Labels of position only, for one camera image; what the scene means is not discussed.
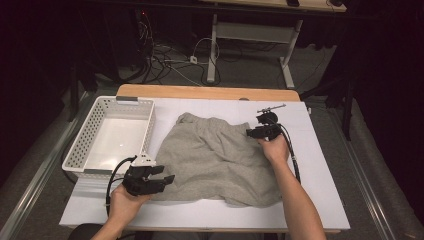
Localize bundle of black floor cables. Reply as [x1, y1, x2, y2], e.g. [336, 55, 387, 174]
[136, 9, 222, 86]

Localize metal floor rail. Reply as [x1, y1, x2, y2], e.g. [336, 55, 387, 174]
[0, 91, 91, 240]
[328, 106, 398, 240]

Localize white table cover board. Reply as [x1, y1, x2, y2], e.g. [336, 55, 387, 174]
[59, 97, 351, 231]

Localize grey shorts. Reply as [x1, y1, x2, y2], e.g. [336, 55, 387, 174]
[150, 112, 284, 208]

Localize white cable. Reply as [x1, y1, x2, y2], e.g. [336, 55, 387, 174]
[192, 36, 221, 66]

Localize right hand-held gripper cable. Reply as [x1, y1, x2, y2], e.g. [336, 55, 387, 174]
[278, 123, 302, 184]

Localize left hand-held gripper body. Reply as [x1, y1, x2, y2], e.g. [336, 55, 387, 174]
[121, 152, 165, 197]

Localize white-framed desk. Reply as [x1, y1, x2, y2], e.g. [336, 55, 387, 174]
[199, 0, 348, 89]

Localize black chair seat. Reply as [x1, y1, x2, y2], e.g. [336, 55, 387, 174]
[67, 223, 105, 240]

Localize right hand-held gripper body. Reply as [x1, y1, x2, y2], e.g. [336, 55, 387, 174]
[254, 103, 288, 141]

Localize black stand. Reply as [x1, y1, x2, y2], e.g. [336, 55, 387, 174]
[66, 63, 99, 123]
[299, 76, 356, 142]

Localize person's right hand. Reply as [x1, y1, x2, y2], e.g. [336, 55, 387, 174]
[257, 133, 291, 166]

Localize white perforated plastic basket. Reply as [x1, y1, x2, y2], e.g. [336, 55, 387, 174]
[61, 95, 157, 183]

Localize wooden table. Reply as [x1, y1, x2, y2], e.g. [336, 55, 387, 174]
[68, 83, 342, 234]

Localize person's left hand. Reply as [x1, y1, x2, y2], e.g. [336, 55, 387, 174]
[106, 184, 154, 230]

